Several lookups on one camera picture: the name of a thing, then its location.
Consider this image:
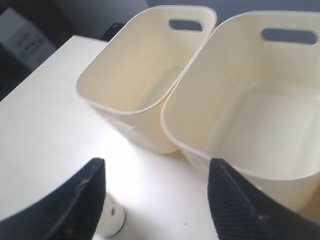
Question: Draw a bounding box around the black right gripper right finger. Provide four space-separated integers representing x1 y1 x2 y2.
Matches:
207 158 320 240

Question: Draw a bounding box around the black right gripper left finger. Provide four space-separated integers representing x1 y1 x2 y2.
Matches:
0 158 106 240

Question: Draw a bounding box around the white paper cup blue logo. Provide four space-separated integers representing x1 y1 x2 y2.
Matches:
96 192 127 239

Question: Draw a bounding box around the cream middle plastic bin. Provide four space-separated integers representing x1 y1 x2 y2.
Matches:
161 11 320 211

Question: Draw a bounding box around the cream plastic bin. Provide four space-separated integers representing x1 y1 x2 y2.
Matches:
75 5 217 154
161 11 320 211

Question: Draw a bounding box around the cream left plastic bin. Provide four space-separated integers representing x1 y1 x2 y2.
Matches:
75 5 217 154

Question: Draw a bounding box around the white cabinet in background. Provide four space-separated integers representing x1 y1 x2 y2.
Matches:
0 7 56 63

